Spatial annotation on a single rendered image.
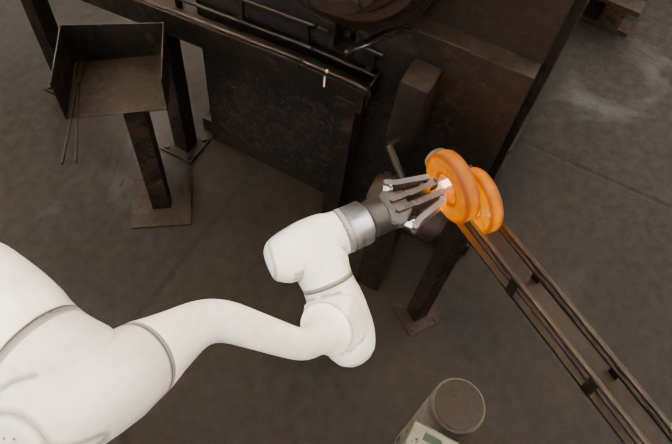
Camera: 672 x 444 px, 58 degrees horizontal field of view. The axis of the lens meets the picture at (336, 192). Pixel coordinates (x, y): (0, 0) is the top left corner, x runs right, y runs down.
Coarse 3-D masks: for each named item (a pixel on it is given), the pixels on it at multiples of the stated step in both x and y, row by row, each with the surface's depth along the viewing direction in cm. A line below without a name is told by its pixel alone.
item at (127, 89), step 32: (64, 32) 160; (96, 32) 161; (128, 32) 162; (160, 32) 164; (64, 64) 159; (96, 64) 168; (128, 64) 168; (160, 64) 168; (64, 96) 157; (96, 96) 162; (128, 96) 162; (160, 96) 162; (128, 128) 175; (160, 160) 195; (160, 192) 204; (160, 224) 209
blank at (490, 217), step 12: (480, 168) 138; (480, 180) 134; (492, 180) 134; (480, 192) 135; (492, 192) 133; (492, 204) 133; (480, 216) 138; (492, 216) 134; (480, 228) 140; (492, 228) 136
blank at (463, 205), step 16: (432, 160) 127; (448, 160) 121; (464, 160) 121; (432, 176) 130; (448, 176) 123; (464, 176) 119; (432, 192) 133; (464, 192) 119; (448, 208) 128; (464, 208) 122
